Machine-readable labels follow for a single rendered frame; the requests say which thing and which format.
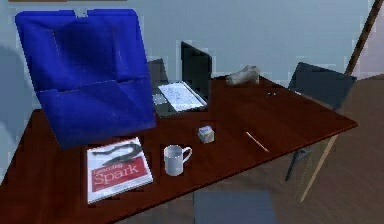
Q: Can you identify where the black open laptop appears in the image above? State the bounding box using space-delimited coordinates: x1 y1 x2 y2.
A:
147 41 213 118

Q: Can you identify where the white and red book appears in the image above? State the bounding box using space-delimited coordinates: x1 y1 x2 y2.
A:
86 136 155 205

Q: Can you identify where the small grey cube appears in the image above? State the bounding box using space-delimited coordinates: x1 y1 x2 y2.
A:
197 125 216 145

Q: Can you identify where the white mug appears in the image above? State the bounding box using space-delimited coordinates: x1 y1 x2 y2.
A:
163 144 194 177

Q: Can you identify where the dark red wooden table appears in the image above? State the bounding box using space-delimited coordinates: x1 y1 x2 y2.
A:
0 75 359 224

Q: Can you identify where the grey stone statue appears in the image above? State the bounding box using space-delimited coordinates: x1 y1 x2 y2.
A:
225 65 261 86

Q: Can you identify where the orange pencil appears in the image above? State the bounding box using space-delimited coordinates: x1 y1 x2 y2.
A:
245 131 270 154

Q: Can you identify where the dark blue-grey chair seat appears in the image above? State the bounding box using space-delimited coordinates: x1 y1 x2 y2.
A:
193 189 280 224

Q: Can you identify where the dark grey chair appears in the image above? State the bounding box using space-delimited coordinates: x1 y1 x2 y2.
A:
284 61 358 183

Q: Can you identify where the brown wooden pole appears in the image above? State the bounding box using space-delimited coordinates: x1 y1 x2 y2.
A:
345 0 384 76

